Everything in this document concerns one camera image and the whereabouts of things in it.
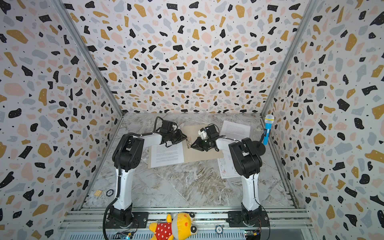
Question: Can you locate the white text sheet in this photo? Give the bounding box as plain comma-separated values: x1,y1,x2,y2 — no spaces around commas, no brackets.
221,121,251,140
149,143,185,168

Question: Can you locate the white diagram sheet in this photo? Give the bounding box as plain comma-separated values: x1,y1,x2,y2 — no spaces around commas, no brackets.
218,155,240,179

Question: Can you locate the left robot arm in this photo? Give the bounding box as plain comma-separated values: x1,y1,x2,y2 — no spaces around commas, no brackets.
103,117,187,227

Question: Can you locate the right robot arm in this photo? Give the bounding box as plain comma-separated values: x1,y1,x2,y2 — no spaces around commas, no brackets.
191,124,263,226

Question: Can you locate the blue toy microphone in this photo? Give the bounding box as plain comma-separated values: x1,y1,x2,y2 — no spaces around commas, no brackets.
263,114,275,146

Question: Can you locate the yellow plush toy red dress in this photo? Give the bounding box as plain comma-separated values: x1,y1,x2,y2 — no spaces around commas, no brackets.
149,213,198,240

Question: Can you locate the small wooden block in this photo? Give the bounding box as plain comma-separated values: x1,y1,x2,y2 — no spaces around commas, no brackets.
94,190,103,197

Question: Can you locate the right circuit board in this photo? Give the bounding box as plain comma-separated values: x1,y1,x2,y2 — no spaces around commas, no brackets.
245,230,262,240

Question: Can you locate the left green circuit board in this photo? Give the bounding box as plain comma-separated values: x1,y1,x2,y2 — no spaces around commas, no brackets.
113,231,135,240

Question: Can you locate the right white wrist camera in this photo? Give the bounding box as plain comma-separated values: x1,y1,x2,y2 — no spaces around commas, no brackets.
198,128,208,140

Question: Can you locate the left black corrugated cable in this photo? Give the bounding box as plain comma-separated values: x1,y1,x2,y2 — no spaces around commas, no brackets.
102,116,169,240

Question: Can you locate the left aluminium corner post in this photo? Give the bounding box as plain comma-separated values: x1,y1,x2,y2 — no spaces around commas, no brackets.
52,1,124,118

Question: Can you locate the aluminium corner post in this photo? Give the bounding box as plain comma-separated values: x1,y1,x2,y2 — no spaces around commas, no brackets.
52,1,124,118
260,0,319,118

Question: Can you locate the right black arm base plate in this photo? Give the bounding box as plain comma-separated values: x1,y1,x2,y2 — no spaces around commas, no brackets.
227,210,270,228

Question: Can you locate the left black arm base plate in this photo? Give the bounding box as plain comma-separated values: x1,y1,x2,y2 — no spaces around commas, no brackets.
105,212,149,229

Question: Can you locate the aluminium front rail frame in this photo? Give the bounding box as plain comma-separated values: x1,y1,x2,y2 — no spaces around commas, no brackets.
58,207,317,240

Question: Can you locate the right aluminium corner post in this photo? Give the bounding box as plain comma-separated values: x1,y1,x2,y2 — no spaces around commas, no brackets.
260,0,319,118

